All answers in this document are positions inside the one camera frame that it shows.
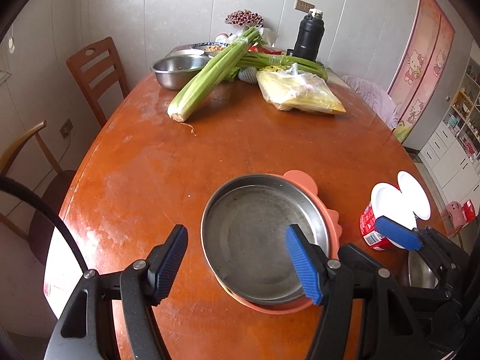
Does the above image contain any stainless steel deep bowl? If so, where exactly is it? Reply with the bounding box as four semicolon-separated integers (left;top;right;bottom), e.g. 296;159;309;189
398;251;439;289

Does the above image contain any red white instant-noodle bowl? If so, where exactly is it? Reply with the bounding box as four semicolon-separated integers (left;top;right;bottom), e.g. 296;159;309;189
360;183;416;251

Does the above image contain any shallow steel round pan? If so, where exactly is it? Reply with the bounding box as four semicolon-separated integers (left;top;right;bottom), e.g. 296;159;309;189
200;173;331;307

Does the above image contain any orange bear-ear plastic plate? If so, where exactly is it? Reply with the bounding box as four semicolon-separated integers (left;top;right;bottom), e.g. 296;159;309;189
214;169;344;316

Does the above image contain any pink child stool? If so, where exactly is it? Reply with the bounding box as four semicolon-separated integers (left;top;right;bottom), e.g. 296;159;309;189
442;199;477;236

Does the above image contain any white shelf cabinet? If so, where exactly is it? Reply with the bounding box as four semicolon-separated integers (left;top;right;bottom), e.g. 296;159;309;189
419;58;480;211

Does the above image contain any curved-back wooden chair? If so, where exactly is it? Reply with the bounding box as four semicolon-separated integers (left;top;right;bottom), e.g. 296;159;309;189
1;120;76;267

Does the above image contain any pink cloth on chair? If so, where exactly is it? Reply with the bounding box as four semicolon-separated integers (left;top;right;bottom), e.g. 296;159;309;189
342;75;399;130

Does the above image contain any pink hello kitty wardrobe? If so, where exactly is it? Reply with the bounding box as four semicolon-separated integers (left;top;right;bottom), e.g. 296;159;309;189
388;0;455;142

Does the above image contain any yellow noodles plastic bag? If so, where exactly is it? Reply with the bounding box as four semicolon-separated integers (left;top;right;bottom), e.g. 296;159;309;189
256;63;346;115

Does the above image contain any steel mixing bowl far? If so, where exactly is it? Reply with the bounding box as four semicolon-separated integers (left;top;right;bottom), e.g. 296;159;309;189
151;55;210;91

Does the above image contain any brown wooden slat chair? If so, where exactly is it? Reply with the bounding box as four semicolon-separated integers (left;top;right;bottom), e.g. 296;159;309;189
66;37;130;127

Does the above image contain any black thermos bottle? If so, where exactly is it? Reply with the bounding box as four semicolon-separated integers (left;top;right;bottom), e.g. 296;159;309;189
293;8;325;62

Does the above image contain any white foam-netted fruit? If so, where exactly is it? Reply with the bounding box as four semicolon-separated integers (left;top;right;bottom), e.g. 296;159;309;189
238;67;257;85

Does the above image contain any celery bunch front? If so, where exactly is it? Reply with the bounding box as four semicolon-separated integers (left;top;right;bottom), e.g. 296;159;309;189
168;27;261;123

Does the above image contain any celery bunch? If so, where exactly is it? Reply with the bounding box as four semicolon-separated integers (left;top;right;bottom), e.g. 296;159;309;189
237;51;328;81
168;27;261;123

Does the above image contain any celery bunch rear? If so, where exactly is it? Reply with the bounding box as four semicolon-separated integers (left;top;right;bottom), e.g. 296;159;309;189
237;51;328;81

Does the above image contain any patterned dish with food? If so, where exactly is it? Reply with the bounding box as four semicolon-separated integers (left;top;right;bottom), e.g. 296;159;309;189
191;41;228;54

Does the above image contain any black cable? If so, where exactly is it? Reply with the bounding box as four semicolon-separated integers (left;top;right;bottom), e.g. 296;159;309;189
0;175;90;275

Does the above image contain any low wall socket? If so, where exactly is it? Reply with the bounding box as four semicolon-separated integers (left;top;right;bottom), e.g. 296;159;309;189
59;119;73;139

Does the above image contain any wall power outlet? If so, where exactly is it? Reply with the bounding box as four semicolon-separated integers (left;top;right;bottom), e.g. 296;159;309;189
294;0;315;13

